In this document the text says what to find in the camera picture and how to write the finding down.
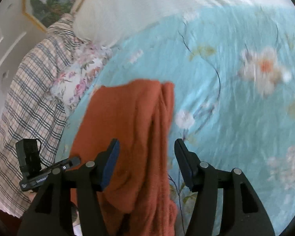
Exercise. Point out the white striped duvet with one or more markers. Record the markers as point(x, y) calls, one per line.
point(108, 21)

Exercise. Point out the person's left hand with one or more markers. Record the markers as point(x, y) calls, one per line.
point(31, 195)

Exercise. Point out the light blue floral bedsheet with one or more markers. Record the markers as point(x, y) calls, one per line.
point(233, 68)

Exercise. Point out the pink floral pillow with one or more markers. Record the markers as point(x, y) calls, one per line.
point(72, 82)

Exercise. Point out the plaid checked blanket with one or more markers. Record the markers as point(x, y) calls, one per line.
point(30, 112)

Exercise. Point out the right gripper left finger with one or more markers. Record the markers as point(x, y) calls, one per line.
point(51, 211)

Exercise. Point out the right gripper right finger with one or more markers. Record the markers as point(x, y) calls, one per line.
point(243, 212)

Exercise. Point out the rust orange knit sweater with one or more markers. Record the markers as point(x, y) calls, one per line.
point(137, 200)

